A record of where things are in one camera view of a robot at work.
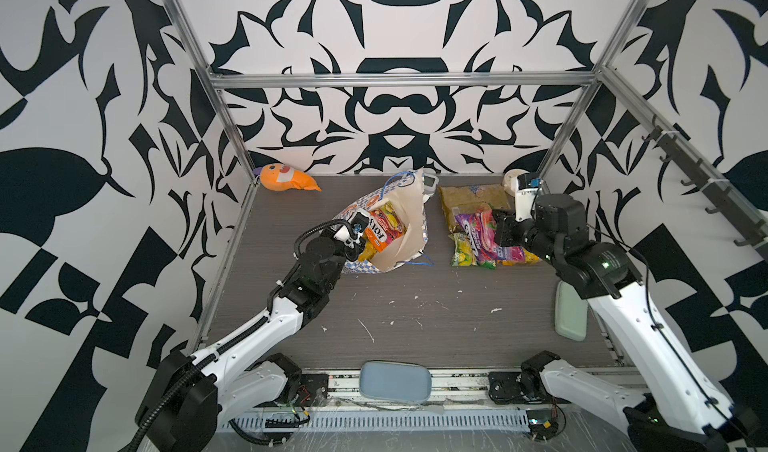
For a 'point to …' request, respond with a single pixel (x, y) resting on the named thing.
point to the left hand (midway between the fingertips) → (351, 209)
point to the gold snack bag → (457, 199)
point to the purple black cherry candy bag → (480, 229)
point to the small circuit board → (543, 423)
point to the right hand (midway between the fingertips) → (497, 212)
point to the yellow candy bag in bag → (369, 250)
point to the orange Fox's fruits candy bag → (384, 225)
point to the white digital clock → (429, 184)
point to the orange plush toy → (276, 178)
